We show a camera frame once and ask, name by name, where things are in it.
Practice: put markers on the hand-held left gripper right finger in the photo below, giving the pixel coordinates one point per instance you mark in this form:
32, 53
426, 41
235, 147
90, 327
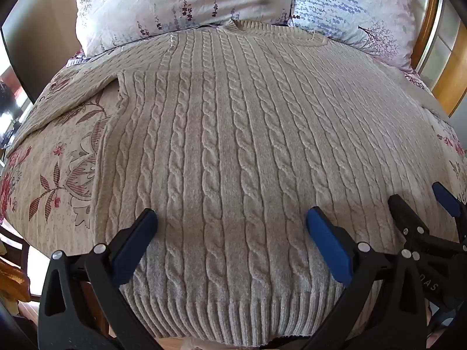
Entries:
328, 244

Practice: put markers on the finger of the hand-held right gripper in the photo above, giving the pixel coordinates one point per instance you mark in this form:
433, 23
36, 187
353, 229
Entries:
403, 211
446, 197

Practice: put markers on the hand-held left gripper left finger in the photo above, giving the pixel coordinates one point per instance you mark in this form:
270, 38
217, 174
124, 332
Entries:
137, 240

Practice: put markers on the cream floral bed cover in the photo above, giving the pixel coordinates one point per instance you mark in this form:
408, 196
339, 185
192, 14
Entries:
54, 189

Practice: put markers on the wooden furniture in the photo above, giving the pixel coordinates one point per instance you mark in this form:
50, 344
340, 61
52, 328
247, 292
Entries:
11, 280

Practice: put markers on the silver framed mirror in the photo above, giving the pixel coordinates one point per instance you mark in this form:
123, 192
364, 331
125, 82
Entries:
443, 40

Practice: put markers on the wooden headboard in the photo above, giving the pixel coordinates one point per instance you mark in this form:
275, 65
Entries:
425, 25

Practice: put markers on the blue and pink floral pillow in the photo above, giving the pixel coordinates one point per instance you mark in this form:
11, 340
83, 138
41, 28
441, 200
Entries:
350, 7

